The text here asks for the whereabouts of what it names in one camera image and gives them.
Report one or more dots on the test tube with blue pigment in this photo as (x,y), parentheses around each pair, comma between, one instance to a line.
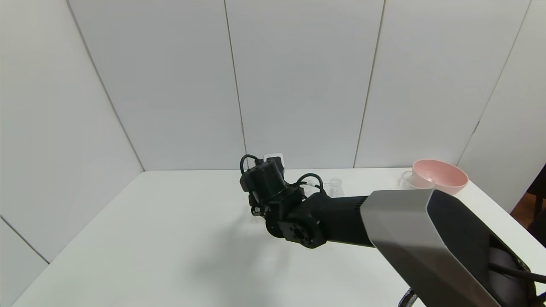
(335,186)

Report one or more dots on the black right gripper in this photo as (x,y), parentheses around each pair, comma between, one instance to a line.
(281,204)

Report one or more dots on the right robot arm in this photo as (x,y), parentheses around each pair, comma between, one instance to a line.
(426,238)

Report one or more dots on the dark furniture beside table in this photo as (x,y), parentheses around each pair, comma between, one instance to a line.
(538,187)

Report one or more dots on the black and white wrist camera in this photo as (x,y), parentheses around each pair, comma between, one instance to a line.
(275,158)

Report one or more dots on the pink plastic bowl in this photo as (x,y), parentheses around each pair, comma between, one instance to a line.
(443,177)

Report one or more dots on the clear glass beaker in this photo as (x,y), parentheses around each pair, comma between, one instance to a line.
(408,180)

